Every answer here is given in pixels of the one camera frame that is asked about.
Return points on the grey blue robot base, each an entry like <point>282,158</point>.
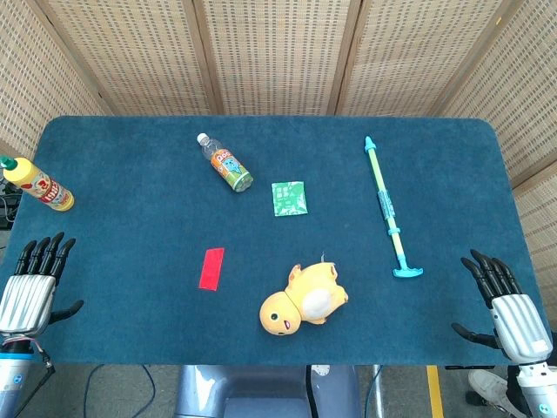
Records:
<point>261,392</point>

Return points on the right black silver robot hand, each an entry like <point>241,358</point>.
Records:
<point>520,322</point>

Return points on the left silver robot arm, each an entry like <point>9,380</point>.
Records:
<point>15,379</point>

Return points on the clear drink bottle orange label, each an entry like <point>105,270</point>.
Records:
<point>226,167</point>

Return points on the white sneaker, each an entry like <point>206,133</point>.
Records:
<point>487,385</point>

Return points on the yellow squeeze bottle green cap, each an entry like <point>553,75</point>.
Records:
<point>41,187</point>

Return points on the woven bamboo folding screen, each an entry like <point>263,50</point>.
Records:
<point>278,52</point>

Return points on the red card piece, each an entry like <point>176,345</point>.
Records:
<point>212,267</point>

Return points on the yellow plush duck toy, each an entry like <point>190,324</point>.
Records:
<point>313,300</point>

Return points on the green square sachet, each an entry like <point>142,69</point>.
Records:
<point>290,198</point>

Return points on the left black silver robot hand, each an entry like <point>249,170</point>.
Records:
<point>26,300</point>

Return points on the green blue water pump toy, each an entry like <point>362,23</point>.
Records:
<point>385,200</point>

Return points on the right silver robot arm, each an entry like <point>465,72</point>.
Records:
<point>533,389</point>

